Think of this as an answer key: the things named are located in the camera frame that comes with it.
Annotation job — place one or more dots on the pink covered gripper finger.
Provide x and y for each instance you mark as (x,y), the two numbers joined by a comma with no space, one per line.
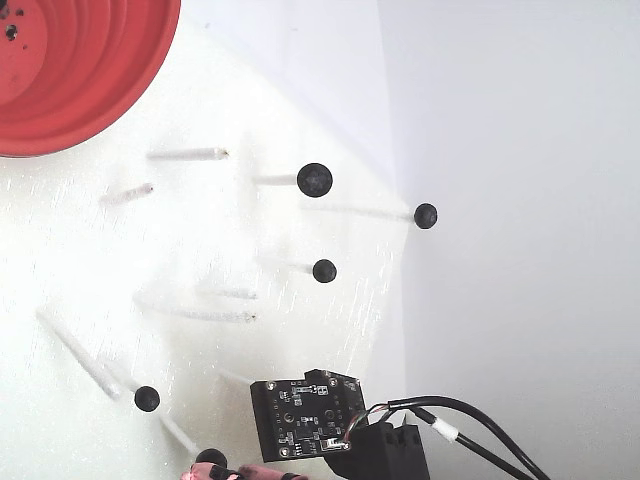
(197,473)

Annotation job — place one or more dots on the black fisheye lens camera module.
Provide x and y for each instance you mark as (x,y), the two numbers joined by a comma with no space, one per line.
(345,382)

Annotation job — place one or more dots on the dark round blueberry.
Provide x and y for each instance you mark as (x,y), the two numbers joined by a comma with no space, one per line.
(147,398)
(210,456)
(314,179)
(425,216)
(324,271)

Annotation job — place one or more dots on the red collapsible silicone cup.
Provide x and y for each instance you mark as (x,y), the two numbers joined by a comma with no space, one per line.
(100,75)

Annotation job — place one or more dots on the black camera circuit board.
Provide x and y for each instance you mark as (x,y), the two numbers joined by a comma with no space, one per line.
(290,420)

